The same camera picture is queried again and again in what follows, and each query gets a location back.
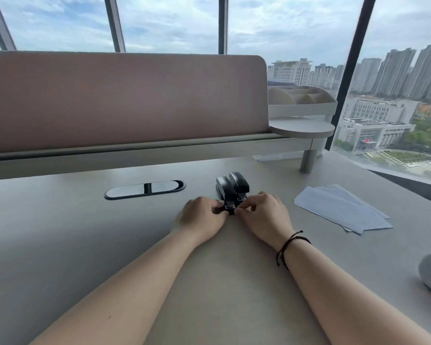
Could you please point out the person's right hand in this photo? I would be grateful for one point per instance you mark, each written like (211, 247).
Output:
(267, 220)

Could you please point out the white desk organizer tray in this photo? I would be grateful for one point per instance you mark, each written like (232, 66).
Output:
(301, 100)

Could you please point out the person's right forearm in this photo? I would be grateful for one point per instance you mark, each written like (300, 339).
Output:
(341, 294)

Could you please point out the person's right thumb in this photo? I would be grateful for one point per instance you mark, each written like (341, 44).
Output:
(245, 211)

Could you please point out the light blue paper sheet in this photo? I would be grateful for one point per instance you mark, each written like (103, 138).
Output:
(359, 201)
(339, 211)

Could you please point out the person's left fingers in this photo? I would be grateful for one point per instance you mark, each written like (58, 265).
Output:
(212, 205)

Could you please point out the person's left hand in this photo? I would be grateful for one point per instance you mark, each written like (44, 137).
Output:
(197, 220)

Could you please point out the grey raised desk shelf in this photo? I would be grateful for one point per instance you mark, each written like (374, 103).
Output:
(129, 158)

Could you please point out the black stapler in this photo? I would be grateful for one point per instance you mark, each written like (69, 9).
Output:
(233, 188)

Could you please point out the pink desk divider panel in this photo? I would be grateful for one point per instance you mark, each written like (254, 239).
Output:
(122, 100)

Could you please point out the grey shelf support post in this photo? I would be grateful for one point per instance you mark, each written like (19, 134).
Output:
(309, 158)

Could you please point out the person's left forearm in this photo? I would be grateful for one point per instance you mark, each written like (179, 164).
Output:
(129, 294)

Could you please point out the dark slanted window frame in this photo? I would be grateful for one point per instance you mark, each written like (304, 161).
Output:
(352, 68)

